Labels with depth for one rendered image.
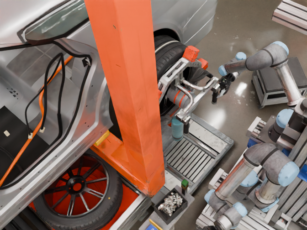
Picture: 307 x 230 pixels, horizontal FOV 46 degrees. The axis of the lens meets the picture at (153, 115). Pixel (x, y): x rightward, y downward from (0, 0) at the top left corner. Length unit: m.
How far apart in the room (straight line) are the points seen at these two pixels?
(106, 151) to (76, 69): 0.63
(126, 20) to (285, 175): 1.02
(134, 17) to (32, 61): 1.68
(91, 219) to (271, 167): 1.40
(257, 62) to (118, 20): 1.32
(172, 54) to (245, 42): 1.85
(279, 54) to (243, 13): 2.19
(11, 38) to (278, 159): 1.34
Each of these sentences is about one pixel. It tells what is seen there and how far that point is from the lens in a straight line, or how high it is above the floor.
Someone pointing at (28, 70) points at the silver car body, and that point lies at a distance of 2.80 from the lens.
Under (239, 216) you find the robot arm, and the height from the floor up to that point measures 1.24.
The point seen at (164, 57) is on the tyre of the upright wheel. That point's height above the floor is 1.18.
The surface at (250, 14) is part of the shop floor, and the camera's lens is 4.52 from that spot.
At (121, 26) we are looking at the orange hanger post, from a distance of 1.21.
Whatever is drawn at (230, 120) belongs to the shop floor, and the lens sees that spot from 3.56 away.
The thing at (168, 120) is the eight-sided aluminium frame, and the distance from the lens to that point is 2.78.
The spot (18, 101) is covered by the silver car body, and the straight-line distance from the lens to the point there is 2.95.
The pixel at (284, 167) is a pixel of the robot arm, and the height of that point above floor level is 1.46.
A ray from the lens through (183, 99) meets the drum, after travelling 2.56.
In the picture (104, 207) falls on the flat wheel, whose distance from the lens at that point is 2.69.
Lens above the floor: 3.02
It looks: 58 degrees down
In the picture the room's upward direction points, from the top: 6 degrees counter-clockwise
